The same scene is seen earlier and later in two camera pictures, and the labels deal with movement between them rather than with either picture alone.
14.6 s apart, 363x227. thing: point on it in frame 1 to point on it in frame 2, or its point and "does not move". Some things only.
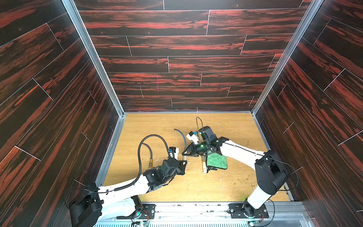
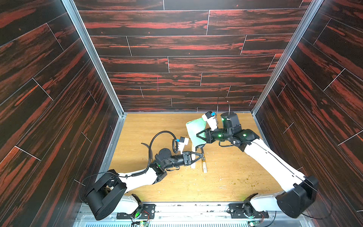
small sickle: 203,160 does not move
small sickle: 151,161 does not move
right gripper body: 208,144 to 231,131
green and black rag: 215,161 to 194,127
